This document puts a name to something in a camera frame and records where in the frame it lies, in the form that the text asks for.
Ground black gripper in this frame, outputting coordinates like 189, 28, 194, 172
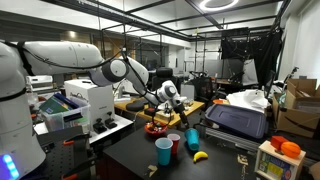
173, 103, 189, 127

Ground blue plastic cup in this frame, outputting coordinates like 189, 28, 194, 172
155, 138, 173, 166
184, 128, 199, 151

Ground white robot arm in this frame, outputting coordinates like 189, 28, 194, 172
0, 41, 186, 180

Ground red bowl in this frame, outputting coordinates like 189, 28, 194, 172
144, 122, 168, 137

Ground colourful small toys in bowl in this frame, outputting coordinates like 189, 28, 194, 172
146, 122, 164, 132

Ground red plastic cup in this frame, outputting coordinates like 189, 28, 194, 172
167, 133, 180, 155

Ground wooden desk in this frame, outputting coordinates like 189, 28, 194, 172
114, 98, 204, 128

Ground tan cardboard box small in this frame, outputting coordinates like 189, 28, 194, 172
156, 111, 174, 121

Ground black office chair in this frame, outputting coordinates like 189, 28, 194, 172
151, 67, 177, 90

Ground black wrist rest pad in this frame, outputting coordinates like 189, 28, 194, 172
126, 100, 145, 112

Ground yellow toy banana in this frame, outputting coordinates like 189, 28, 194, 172
193, 151, 208, 163

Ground blue plastic bin lid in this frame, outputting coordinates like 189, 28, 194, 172
205, 104, 267, 139

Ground white equipment box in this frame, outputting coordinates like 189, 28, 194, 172
64, 79, 114, 130

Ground red toy block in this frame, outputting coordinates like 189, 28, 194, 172
271, 136, 287, 150

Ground wooden toy crate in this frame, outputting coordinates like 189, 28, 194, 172
255, 140, 306, 180

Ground clear plastic storage bin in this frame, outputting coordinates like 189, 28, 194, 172
40, 96, 90, 132

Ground orange toy basketball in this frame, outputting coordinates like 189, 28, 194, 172
281, 141, 301, 158

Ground large cardboard box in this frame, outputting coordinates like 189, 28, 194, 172
272, 79, 320, 139

